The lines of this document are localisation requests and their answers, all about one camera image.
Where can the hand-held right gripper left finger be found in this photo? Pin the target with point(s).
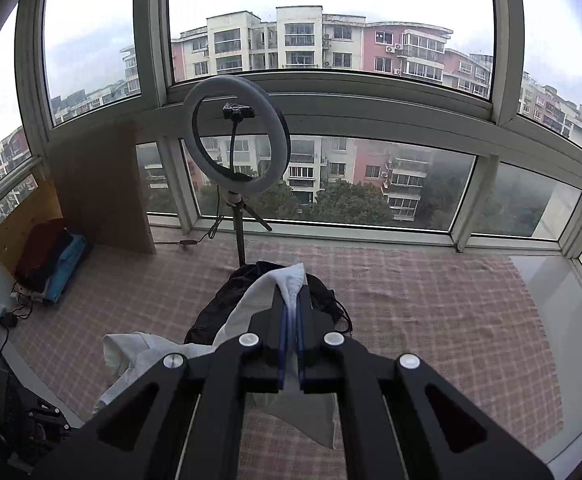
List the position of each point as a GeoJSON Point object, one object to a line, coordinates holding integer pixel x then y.
{"type": "Point", "coordinates": [283, 330]}

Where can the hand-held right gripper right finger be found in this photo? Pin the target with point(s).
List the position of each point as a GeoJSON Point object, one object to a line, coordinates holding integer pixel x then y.
{"type": "Point", "coordinates": [298, 330]}

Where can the white shirt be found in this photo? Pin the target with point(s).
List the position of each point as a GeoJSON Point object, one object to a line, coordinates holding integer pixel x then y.
{"type": "Point", "coordinates": [136, 355]}

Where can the black garment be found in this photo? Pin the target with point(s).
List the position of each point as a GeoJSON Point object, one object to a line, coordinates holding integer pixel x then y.
{"type": "Point", "coordinates": [216, 315]}

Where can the black tripod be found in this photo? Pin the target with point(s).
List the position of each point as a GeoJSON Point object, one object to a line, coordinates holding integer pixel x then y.
{"type": "Point", "coordinates": [240, 240]}

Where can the pink plaid blanket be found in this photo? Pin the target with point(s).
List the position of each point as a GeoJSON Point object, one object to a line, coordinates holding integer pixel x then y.
{"type": "Point", "coordinates": [421, 310]}

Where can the blue garment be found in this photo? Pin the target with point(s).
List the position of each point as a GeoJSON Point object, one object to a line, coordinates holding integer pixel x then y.
{"type": "Point", "coordinates": [73, 260]}

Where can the light wooden board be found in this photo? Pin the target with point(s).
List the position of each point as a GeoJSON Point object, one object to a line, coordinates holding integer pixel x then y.
{"type": "Point", "coordinates": [101, 185]}

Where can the navy garment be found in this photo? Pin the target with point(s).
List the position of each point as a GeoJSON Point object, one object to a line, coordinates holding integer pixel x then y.
{"type": "Point", "coordinates": [57, 262]}

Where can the red garment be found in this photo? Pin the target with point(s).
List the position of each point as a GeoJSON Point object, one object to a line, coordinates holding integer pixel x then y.
{"type": "Point", "coordinates": [46, 245]}

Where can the black power adapter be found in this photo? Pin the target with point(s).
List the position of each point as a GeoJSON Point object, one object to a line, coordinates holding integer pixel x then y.
{"type": "Point", "coordinates": [9, 320]}

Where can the dark equipment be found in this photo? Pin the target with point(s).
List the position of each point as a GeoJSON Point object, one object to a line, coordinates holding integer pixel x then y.
{"type": "Point", "coordinates": [16, 420]}

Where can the pine wood board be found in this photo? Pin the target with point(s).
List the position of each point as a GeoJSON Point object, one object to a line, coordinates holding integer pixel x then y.
{"type": "Point", "coordinates": [16, 225]}

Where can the white window frame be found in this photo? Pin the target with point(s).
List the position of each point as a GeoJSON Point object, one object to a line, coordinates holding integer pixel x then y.
{"type": "Point", "coordinates": [321, 120]}

